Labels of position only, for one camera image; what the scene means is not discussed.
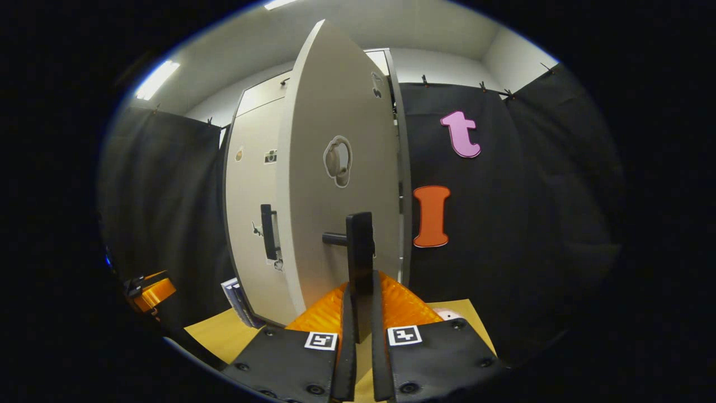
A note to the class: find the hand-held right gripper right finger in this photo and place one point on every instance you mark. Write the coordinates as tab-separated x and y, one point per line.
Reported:
442	358

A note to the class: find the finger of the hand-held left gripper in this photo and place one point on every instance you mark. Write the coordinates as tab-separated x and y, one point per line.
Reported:
156	291

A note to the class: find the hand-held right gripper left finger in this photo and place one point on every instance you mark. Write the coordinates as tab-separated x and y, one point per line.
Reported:
291	364

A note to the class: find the beige shoe cabinet door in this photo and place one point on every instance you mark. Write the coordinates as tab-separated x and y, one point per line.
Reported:
246	224
330	101

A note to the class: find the beige double-door shoe cabinet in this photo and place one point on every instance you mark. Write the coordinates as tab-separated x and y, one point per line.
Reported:
406	168

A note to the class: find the pink white plush toy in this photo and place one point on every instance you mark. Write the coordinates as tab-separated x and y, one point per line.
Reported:
444	313

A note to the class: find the blue white books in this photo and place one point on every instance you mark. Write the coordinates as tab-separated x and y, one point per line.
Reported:
238	299

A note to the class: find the black backdrop cloth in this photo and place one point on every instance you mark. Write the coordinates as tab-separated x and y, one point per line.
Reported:
531	224

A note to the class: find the long ceiling light strip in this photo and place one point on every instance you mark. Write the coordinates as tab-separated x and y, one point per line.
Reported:
156	80

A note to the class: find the rectangular ceiling light panel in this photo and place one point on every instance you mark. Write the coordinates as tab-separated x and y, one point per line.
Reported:
279	3

